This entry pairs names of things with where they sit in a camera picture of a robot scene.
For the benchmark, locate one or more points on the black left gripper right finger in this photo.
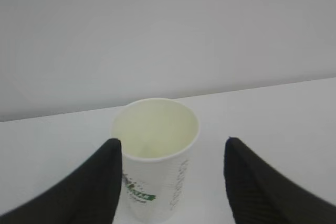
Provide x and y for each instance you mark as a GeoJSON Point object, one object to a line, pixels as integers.
{"type": "Point", "coordinates": [258, 193]}

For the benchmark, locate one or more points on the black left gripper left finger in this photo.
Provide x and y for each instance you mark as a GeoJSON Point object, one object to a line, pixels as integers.
{"type": "Point", "coordinates": [90, 194]}

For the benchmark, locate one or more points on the white paper cup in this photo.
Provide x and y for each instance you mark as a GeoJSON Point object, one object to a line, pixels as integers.
{"type": "Point", "coordinates": [156, 136]}

